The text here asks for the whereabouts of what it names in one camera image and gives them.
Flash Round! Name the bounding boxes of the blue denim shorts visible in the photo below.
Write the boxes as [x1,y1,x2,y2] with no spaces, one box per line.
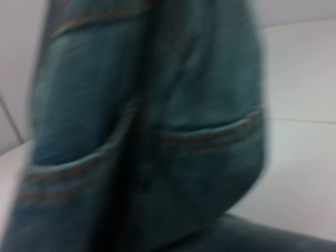
[0,0,336,252]

